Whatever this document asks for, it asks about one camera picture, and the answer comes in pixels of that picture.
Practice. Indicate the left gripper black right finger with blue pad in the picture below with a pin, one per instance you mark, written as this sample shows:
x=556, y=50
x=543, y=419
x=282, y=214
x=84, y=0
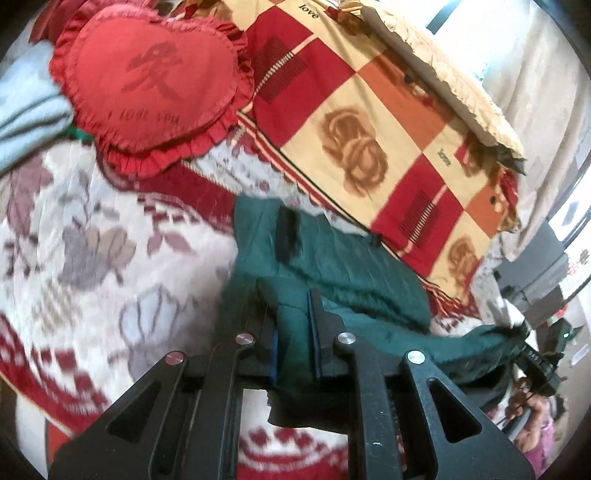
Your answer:
x=404, y=417

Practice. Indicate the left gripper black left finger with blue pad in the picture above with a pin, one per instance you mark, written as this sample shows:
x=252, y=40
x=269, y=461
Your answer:
x=180, y=420

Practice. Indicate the green quilted puffer jacket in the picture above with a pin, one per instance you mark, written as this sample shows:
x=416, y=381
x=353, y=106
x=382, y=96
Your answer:
x=283, y=254

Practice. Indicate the floral white red bedspread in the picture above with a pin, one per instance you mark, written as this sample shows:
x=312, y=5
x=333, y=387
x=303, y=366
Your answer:
x=101, y=276

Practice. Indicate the small floral white sheet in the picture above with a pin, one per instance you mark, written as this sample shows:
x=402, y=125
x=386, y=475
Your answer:
x=230, y=166

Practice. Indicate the red cream rose blanket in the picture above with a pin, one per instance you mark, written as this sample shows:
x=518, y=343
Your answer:
x=347, y=121

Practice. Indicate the red heart ruffled pillow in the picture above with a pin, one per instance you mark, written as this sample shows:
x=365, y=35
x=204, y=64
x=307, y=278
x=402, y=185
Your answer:
x=151, y=91

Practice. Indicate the light blue folded cloth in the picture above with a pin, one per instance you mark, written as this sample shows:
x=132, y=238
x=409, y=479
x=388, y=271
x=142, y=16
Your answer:
x=33, y=110

